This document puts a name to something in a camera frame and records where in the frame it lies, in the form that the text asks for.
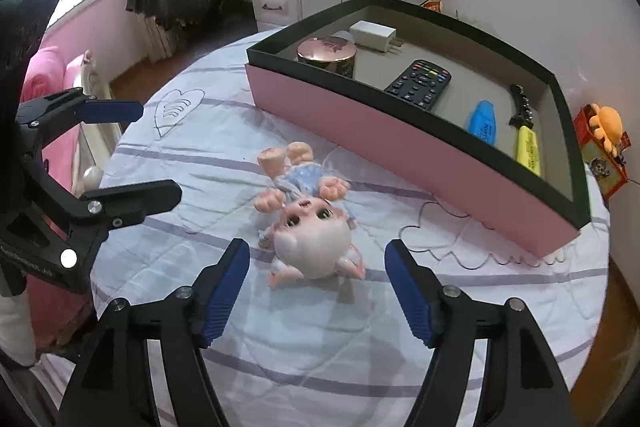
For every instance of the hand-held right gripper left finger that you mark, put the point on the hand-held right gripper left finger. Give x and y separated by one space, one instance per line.
225 292

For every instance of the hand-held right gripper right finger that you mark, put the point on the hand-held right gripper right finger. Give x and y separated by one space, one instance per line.
412 292

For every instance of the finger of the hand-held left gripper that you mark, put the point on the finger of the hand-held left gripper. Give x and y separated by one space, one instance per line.
110 109
135 202

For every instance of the pink doll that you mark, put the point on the pink doll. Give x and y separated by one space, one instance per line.
310 237

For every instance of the yellow highlighter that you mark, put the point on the yellow highlighter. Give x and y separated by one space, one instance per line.
529 152

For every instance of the blue highlighter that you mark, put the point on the blue highlighter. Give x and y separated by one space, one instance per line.
482 122

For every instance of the pink box with dark rim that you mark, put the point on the pink box with dark rim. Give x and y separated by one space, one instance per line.
325 112

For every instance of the black remote control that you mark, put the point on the black remote control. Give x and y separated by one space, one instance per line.
417 82

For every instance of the black decorated hair clip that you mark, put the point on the black decorated hair clip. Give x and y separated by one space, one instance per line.
521 107

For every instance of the round tin rose gold lid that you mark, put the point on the round tin rose gold lid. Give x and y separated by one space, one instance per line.
325 49

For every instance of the white charger plug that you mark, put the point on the white charger plug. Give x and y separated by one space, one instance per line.
370 34

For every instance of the pink bedding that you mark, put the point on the pink bedding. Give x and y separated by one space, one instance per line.
47 72

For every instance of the red printed box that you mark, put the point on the red printed box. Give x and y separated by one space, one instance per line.
602 172

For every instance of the orange plush octopus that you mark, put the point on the orange plush octopus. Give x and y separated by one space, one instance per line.
607 122

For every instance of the red snack bag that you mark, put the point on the red snack bag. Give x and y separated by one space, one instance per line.
434 6

